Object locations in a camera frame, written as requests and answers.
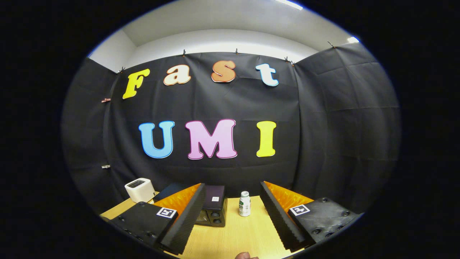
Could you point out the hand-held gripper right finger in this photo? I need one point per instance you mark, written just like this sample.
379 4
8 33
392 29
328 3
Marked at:
280 219

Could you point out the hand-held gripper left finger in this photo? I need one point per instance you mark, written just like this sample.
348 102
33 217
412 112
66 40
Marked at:
185 226

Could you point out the black toaster oven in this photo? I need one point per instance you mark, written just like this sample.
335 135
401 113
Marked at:
215 190

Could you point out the small white toaster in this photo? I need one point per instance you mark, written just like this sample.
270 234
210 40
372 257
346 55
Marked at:
140 192

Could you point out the white bottle green label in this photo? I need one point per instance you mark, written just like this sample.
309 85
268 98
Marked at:
244 208

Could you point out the small ceiling light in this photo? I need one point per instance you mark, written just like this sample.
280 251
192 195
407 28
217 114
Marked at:
353 39

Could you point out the long ceiling light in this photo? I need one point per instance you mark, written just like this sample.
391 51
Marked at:
288 4

